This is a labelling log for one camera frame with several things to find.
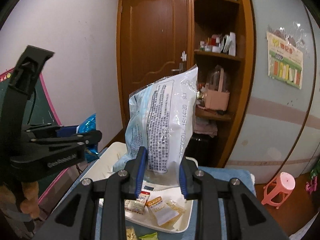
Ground white plastic storage bin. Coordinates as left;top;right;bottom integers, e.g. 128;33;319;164
79;142;198;233

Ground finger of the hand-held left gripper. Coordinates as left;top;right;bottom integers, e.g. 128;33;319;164
31;129;102;153
21;124;80;138

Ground orange white oat bar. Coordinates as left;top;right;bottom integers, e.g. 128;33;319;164
146;196;180;227

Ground pink plastic stool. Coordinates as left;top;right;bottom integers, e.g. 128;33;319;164
261;172;296;208

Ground pink basket with clear dome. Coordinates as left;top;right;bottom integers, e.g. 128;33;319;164
204;65;230;112

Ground blue foil candy packet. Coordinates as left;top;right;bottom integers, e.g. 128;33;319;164
79;114;100;162

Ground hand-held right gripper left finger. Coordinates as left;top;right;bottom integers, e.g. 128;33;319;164
32;146;148;240

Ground brown wooden door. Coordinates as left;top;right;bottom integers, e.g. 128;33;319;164
116;0;195;147

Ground person's left hand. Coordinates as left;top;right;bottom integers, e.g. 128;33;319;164
19;180;40;218

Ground folded pink cloths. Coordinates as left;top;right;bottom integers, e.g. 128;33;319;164
194;116;218;137

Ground shelf clutter of small items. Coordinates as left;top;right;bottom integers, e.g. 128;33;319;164
199;32;237;57

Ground wall poster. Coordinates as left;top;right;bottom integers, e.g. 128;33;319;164
266;25;304;89

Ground pink toy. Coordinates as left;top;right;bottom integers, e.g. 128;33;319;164
305;180;318;194

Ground wooden corner shelf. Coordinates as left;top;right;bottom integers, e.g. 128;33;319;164
191;0;257;168

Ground blue textured table cloth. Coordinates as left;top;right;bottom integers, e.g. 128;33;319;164
62;166;257;240

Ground large white blue snack bag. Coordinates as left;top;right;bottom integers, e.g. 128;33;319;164
125;65;199;188

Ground pink framed chalkboard easel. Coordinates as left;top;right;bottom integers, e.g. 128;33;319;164
0;67;83;205

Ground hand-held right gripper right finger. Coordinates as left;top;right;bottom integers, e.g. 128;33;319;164
179;156;290;240

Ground red white cookie packet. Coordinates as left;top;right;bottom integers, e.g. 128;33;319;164
124;190;150;216

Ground green box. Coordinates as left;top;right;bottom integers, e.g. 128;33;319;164
310;164;320;182

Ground clear biscuit packet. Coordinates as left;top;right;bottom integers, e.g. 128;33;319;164
160;199;187;230

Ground yellow cracker packet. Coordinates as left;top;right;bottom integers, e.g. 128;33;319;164
125;226;139;240

